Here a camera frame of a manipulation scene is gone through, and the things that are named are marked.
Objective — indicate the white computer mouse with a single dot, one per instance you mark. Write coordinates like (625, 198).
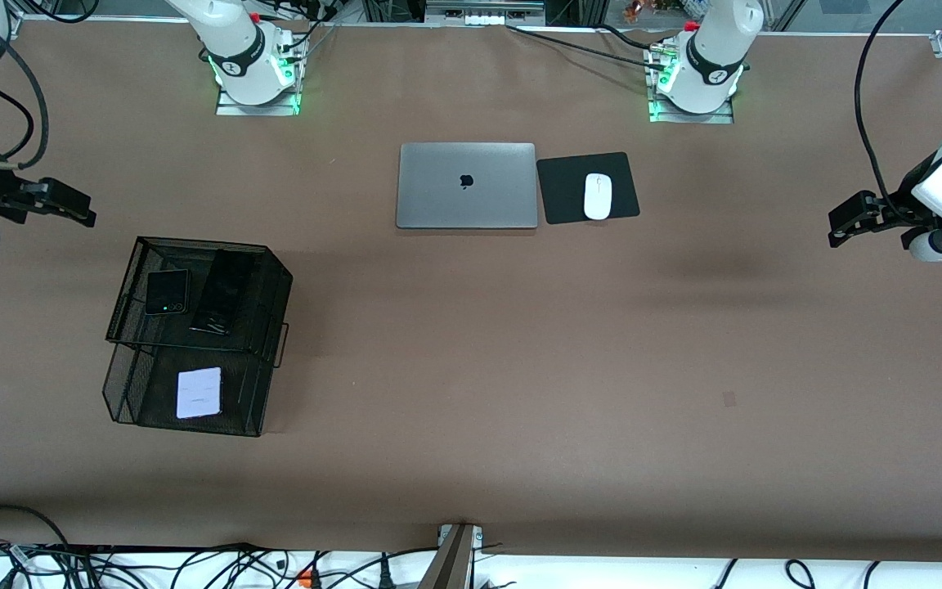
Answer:
(598, 196)

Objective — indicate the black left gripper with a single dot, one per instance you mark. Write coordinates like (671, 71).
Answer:
(905, 187)

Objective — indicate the small black phone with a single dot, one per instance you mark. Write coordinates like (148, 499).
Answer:
(167, 292)

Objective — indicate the black mesh two-tier tray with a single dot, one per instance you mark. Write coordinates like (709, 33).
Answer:
(250, 360)

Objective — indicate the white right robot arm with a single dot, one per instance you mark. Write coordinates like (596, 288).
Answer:
(242, 57)

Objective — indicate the black mouse pad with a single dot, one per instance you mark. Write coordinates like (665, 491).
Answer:
(569, 192)

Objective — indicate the white power strip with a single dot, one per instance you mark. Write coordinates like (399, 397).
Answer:
(483, 11)

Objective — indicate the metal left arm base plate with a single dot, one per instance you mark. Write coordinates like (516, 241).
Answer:
(692, 118)

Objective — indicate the white lavender phone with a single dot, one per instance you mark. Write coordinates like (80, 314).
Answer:
(199, 393)

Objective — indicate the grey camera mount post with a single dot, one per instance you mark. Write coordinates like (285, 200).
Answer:
(448, 560)

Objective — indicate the long black smartphone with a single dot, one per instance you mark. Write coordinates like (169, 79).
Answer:
(224, 292)

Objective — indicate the silver closed laptop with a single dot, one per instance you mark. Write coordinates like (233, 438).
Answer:
(466, 186)

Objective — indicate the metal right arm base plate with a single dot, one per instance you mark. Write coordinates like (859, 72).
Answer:
(258, 109)

